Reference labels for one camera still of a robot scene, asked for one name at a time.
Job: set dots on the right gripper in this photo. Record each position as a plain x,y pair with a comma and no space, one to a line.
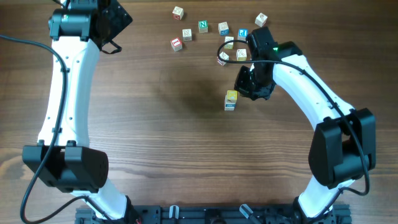
240,86

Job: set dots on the yellow top block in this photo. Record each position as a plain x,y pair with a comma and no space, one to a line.
231,96

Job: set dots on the red sided white block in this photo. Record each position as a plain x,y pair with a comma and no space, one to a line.
228,103

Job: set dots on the yellow sided picture block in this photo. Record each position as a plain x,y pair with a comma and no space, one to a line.
241,55

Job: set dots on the blue P block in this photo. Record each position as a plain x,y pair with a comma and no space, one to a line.
242,34

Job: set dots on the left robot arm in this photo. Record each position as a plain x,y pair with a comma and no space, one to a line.
62,157

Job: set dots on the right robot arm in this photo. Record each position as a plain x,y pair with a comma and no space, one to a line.
343,148

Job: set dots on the red blue tilted block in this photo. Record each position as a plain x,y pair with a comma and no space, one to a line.
222,57

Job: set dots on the yellow green picture block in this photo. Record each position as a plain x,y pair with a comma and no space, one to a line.
229,41

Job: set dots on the blue sided picture block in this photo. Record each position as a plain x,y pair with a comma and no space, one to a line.
223,28

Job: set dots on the far right picture block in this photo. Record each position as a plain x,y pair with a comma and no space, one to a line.
261,19

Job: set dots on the green N block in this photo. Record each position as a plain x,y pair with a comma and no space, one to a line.
203,26

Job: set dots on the white picture block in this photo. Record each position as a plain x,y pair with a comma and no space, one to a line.
187,35

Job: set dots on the red I block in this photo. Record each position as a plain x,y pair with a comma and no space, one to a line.
176,44

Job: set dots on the red six block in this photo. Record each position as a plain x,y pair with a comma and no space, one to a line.
178,13

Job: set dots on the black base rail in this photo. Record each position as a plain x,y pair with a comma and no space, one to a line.
279,213

